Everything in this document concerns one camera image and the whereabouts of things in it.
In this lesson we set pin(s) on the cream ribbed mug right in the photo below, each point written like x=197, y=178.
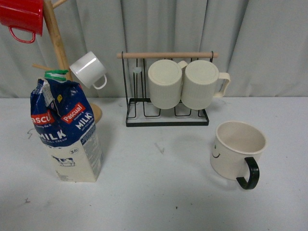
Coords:
x=202, y=82

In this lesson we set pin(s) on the cream mug black handle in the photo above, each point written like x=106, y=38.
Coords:
x=236, y=150

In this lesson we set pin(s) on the black wire cup rack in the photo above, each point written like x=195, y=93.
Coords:
x=140, y=111

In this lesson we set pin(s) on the white enamel mug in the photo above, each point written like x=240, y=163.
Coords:
x=90, y=71

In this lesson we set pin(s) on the cream ribbed mug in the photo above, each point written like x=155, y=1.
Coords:
x=202, y=82
x=165, y=83

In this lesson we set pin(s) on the wooden mug tree stand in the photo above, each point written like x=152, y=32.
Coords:
x=55, y=36

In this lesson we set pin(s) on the red enamel mug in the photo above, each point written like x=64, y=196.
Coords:
x=25, y=15

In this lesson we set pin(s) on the grey curtain backdrop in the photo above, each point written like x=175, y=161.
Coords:
x=262, y=44

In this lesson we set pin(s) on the blue white milk carton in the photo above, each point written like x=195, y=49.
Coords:
x=65, y=123

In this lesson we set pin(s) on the cream ribbed mug left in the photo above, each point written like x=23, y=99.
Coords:
x=165, y=83

